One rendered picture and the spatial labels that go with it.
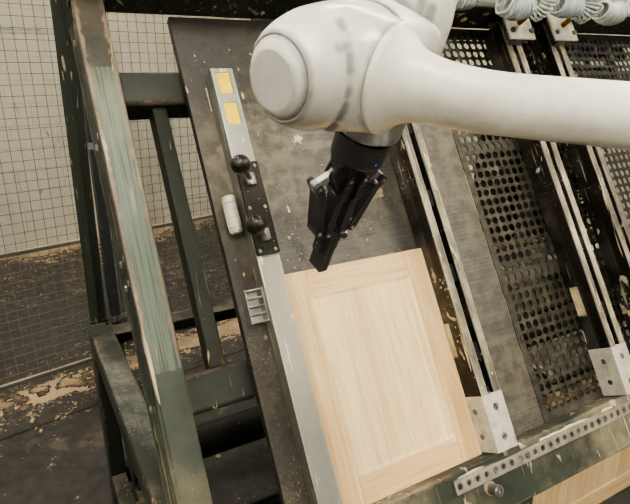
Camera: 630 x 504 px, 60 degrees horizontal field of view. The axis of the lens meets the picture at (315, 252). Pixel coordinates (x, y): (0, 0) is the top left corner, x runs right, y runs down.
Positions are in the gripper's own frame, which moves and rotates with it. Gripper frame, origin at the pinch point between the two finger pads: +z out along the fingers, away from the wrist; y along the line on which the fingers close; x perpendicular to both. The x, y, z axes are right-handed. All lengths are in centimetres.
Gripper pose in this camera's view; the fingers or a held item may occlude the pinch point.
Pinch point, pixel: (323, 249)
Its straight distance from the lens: 83.5
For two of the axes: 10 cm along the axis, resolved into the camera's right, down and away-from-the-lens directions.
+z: -2.6, 7.4, 6.2
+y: -8.1, 1.9, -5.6
